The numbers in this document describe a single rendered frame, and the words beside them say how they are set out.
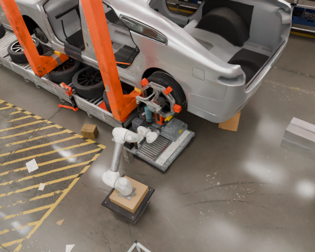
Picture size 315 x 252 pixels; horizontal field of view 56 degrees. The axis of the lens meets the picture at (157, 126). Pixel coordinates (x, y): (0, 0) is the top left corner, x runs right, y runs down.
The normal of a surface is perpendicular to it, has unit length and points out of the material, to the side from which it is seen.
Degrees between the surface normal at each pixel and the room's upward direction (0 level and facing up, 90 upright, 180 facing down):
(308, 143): 90
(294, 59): 0
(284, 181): 0
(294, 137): 90
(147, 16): 32
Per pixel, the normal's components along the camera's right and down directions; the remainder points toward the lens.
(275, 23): -0.70, 0.57
